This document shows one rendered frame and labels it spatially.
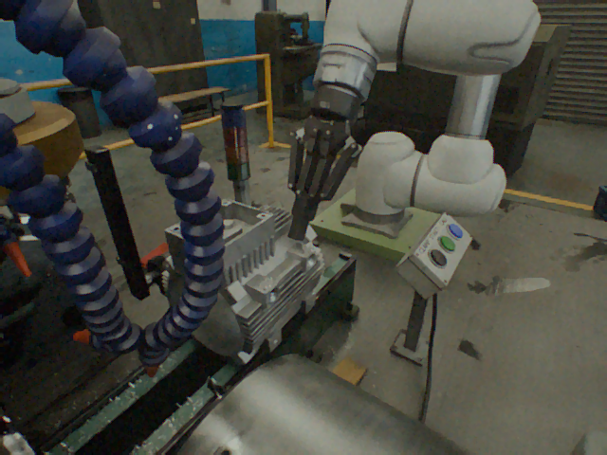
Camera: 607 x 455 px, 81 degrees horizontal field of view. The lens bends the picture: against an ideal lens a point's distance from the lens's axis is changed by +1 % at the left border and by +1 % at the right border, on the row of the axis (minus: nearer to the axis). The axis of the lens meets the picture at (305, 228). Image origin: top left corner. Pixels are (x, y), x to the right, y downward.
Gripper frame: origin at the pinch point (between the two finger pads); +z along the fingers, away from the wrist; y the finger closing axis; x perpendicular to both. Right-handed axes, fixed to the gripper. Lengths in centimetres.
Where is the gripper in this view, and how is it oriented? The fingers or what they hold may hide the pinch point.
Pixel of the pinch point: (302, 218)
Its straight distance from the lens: 58.1
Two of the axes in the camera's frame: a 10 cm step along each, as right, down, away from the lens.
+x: 4.9, 0.7, 8.7
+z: -2.9, 9.5, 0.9
